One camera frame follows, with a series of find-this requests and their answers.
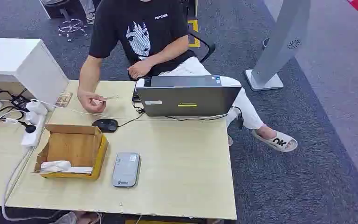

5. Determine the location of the person's left hand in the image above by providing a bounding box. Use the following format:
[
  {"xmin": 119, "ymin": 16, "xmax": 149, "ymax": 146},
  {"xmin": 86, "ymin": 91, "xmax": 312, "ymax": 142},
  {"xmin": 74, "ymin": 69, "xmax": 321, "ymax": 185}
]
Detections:
[{"xmin": 127, "ymin": 59, "xmax": 154, "ymax": 80}]

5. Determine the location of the person's right hand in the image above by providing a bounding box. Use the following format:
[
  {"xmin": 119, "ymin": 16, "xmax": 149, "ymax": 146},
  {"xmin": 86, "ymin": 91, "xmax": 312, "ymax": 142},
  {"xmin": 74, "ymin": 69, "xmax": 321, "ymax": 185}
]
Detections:
[{"xmin": 77, "ymin": 89, "xmax": 107, "ymax": 114}]

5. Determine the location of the small pale card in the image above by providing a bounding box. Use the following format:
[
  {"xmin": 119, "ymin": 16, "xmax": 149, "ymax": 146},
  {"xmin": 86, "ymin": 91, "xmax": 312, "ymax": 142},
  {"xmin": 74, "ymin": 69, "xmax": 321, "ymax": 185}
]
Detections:
[{"xmin": 92, "ymin": 95, "xmax": 120, "ymax": 105}]

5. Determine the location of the printed brown card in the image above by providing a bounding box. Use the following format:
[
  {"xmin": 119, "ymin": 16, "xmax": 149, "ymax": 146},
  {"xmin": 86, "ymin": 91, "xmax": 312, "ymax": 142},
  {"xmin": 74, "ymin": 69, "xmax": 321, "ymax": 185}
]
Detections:
[{"xmin": 55, "ymin": 92, "xmax": 73, "ymax": 108}]

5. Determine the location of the black computer mouse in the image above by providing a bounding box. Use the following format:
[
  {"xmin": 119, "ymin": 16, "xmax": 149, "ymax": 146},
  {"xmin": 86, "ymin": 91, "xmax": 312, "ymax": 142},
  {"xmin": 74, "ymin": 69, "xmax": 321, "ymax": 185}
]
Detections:
[{"xmin": 92, "ymin": 118, "xmax": 119, "ymax": 133}]

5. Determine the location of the open wooden card box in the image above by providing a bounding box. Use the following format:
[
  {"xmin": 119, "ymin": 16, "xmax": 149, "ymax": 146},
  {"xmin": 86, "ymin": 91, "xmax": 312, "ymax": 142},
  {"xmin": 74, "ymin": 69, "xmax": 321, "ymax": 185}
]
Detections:
[{"xmin": 33, "ymin": 124, "xmax": 109, "ymax": 181}]

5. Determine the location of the person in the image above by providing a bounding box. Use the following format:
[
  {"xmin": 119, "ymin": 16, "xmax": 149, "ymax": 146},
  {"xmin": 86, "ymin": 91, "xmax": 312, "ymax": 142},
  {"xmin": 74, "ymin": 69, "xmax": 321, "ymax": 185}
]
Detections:
[{"xmin": 77, "ymin": 0, "xmax": 298, "ymax": 153}]

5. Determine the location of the large white plug adapter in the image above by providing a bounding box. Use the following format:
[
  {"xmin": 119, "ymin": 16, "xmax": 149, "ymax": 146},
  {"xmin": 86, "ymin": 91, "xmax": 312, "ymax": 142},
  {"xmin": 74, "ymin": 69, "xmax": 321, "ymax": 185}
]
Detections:
[{"xmin": 26, "ymin": 101, "xmax": 48, "ymax": 116}]

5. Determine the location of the small white plug adapter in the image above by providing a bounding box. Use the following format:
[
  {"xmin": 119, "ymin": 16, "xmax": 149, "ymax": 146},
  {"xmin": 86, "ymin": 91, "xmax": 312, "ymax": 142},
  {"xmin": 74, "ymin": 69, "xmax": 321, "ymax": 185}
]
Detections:
[{"xmin": 24, "ymin": 111, "xmax": 41, "ymax": 126}]

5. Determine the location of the grey laptop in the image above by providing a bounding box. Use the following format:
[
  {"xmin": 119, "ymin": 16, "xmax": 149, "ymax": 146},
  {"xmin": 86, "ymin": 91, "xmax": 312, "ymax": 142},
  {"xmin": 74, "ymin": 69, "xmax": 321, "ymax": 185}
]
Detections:
[{"xmin": 132, "ymin": 75, "xmax": 242, "ymax": 118}]

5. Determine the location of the black plug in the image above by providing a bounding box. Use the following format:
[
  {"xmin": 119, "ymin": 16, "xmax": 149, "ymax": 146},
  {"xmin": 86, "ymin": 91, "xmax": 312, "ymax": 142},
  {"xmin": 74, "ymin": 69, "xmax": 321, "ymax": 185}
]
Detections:
[{"xmin": 18, "ymin": 121, "xmax": 37, "ymax": 134}]

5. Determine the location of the white power strip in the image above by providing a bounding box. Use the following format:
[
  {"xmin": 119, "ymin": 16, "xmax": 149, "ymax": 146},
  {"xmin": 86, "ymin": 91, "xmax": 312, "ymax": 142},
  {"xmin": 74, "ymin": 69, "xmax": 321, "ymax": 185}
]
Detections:
[{"xmin": 21, "ymin": 102, "xmax": 48, "ymax": 148}]

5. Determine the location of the black power adapter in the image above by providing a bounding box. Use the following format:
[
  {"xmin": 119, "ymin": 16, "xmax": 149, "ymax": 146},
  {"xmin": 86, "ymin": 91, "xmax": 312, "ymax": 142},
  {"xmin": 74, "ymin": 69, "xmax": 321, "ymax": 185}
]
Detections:
[{"xmin": 10, "ymin": 95, "xmax": 30, "ymax": 111}]

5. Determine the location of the white card stack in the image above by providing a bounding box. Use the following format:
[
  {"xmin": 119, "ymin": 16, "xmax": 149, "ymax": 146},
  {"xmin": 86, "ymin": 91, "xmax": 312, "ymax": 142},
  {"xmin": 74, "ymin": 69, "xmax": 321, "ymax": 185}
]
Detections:
[{"xmin": 40, "ymin": 160, "xmax": 93, "ymax": 175}]

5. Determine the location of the black office chair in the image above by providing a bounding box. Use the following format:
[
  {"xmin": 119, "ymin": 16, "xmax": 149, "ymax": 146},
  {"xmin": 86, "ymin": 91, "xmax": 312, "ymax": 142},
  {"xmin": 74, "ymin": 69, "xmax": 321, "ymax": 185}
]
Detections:
[{"xmin": 181, "ymin": 0, "xmax": 216, "ymax": 64}]

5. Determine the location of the chrome chair base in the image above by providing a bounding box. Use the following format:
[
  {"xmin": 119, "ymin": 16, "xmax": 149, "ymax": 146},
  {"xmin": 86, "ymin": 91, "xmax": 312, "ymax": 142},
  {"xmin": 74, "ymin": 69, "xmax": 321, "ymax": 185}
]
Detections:
[{"xmin": 57, "ymin": 8, "xmax": 86, "ymax": 42}]

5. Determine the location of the grey card reader device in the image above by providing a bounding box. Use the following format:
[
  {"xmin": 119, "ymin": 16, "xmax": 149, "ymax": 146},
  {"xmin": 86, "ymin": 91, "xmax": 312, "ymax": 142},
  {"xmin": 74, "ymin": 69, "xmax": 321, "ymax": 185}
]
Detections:
[{"xmin": 112, "ymin": 152, "xmax": 141, "ymax": 188}]

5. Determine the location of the white cabinet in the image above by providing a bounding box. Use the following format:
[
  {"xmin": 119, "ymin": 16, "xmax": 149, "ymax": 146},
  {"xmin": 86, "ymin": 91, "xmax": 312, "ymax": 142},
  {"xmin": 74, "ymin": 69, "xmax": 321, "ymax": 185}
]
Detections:
[{"xmin": 0, "ymin": 38, "xmax": 70, "ymax": 108}]

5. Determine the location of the grey floor stand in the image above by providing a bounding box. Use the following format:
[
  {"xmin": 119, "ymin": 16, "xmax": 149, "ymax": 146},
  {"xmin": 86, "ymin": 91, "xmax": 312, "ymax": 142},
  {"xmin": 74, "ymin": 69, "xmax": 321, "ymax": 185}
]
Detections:
[{"xmin": 245, "ymin": 0, "xmax": 311, "ymax": 92}]

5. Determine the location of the white sandal with black print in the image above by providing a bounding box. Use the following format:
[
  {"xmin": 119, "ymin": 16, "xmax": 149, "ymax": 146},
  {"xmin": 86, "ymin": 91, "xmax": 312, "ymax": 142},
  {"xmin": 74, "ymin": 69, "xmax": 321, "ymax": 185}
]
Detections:
[{"xmin": 252, "ymin": 130, "xmax": 298, "ymax": 153}]

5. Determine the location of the thin white cable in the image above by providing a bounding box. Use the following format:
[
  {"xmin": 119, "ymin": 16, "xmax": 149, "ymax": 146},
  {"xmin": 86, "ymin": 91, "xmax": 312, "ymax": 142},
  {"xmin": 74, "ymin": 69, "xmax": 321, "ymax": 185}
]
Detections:
[{"xmin": 30, "ymin": 98, "xmax": 230, "ymax": 121}]

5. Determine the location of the black mouse cable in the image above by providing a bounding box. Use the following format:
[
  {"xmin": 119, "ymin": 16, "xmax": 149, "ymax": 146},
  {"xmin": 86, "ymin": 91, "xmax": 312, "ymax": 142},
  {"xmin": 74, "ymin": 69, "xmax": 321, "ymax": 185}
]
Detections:
[{"xmin": 117, "ymin": 106, "xmax": 146, "ymax": 128}]

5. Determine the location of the thick white power cord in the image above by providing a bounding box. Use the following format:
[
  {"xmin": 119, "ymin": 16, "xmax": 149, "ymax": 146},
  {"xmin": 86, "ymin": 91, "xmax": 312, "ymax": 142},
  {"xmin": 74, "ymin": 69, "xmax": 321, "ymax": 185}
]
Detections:
[{"xmin": 1, "ymin": 146, "xmax": 63, "ymax": 222}]

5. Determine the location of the black laptop charger cable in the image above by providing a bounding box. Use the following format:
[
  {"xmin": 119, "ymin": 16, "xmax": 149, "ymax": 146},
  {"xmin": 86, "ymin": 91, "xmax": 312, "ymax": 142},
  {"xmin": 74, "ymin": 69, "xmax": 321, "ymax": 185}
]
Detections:
[{"xmin": 233, "ymin": 106, "xmax": 245, "ymax": 130}]

